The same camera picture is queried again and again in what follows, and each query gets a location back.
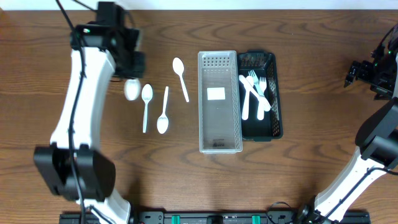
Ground white spoon bowl down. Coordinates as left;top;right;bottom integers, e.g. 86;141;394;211
157;86;169;134

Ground pale green fork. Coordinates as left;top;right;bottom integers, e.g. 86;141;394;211
249;70;264;96

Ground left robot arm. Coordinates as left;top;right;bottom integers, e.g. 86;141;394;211
34;1;146;223

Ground clear plastic basket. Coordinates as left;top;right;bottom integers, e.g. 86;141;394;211
198;50;243;154

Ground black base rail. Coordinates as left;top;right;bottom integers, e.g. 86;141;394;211
59;211;371;224

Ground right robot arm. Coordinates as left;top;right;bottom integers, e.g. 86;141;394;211
293;26;397;223

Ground white spoon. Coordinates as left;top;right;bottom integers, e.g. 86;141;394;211
141;83;153;133
242;75;254;120
124;78;141;101
172;57;190;103

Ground white fork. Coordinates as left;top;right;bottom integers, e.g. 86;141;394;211
257;77;267;120

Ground left black cable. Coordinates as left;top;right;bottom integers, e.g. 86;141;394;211
55;0;106;224

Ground black plastic basket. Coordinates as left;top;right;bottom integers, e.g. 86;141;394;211
237;50;283;142

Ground white fork tines down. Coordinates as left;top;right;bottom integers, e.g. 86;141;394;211
238;75;271;111

